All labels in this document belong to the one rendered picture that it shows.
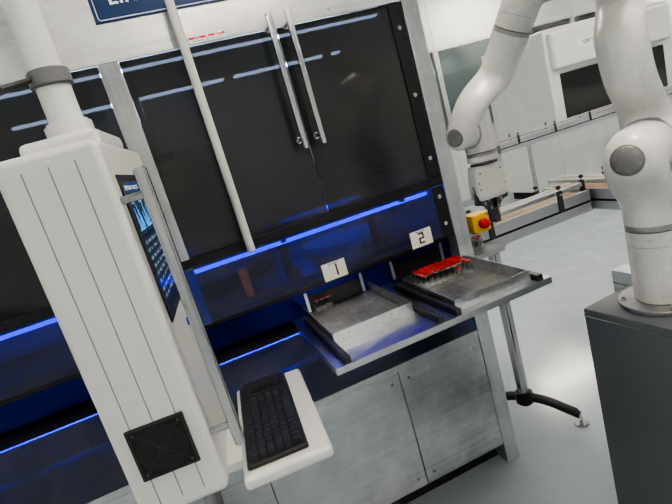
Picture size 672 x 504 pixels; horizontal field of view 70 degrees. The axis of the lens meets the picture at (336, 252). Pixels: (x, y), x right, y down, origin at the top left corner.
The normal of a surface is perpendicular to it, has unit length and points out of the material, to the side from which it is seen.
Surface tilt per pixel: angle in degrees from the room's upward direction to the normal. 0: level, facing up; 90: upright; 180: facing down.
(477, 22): 90
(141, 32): 90
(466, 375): 90
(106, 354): 90
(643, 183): 129
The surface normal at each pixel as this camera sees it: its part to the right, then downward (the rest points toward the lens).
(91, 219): 0.24, 0.15
